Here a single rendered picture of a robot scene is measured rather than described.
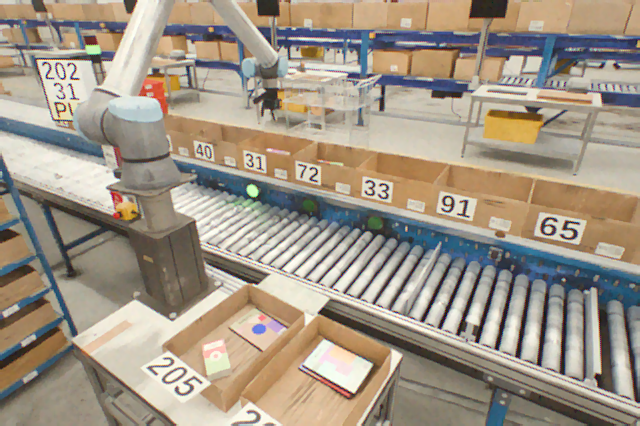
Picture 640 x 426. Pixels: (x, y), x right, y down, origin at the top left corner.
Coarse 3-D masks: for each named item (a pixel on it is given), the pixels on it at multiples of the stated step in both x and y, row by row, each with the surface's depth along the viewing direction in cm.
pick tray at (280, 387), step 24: (312, 336) 134; (336, 336) 132; (360, 336) 125; (288, 360) 125; (384, 360) 123; (264, 384) 116; (288, 384) 120; (312, 384) 120; (264, 408) 113; (288, 408) 113; (312, 408) 113; (336, 408) 113; (360, 408) 107
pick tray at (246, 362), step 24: (240, 288) 146; (216, 312) 139; (240, 312) 148; (288, 312) 140; (192, 336) 132; (216, 336) 137; (288, 336) 129; (192, 360) 128; (240, 360) 128; (264, 360) 121; (216, 384) 120; (240, 384) 114
